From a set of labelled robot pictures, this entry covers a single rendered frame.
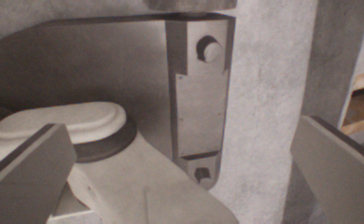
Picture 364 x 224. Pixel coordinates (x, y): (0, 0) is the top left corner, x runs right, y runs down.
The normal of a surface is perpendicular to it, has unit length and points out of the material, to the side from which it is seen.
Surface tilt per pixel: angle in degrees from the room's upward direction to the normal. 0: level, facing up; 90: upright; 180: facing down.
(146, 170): 90
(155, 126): 0
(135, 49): 0
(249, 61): 0
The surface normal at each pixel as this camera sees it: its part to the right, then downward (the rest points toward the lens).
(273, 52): 0.22, 0.49
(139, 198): -0.02, -0.86
